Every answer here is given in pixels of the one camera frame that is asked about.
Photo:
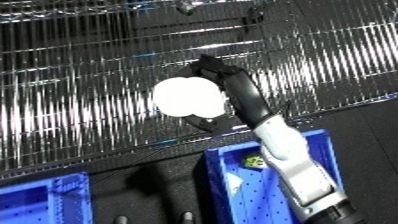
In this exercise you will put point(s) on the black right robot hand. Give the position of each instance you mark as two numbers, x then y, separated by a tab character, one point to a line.
246	93

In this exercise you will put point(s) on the pale right robot forearm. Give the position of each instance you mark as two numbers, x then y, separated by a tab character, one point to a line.
296	166

